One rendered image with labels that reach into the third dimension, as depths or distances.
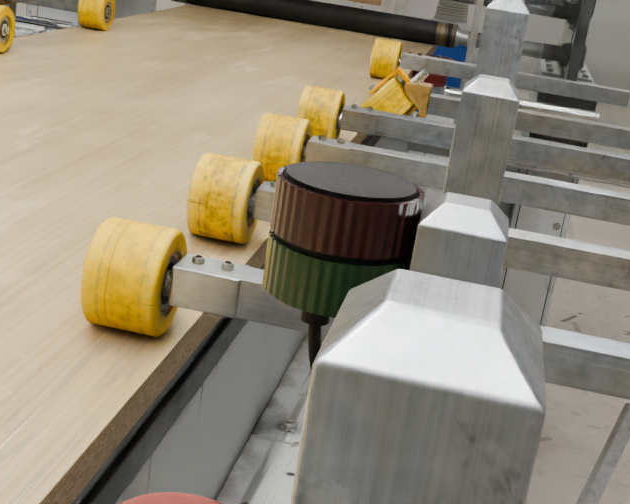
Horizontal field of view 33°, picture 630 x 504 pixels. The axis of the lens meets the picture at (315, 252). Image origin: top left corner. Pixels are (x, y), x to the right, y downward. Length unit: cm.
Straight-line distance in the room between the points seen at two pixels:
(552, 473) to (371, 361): 255
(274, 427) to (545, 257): 46
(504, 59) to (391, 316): 74
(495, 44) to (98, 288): 38
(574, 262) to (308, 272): 59
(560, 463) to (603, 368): 202
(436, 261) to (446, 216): 2
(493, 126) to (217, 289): 23
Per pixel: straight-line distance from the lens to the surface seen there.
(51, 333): 78
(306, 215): 40
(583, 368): 74
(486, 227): 41
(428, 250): 41
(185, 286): 76
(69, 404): 68
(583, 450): 286
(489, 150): 66
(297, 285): 41
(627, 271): 98
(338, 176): 43
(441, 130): 146
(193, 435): 96
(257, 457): 122
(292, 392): 138
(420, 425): 16
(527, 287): 310
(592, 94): 221
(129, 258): 75
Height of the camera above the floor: 121
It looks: 18 degrees down
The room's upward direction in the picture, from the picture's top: 9 degrees clockwise
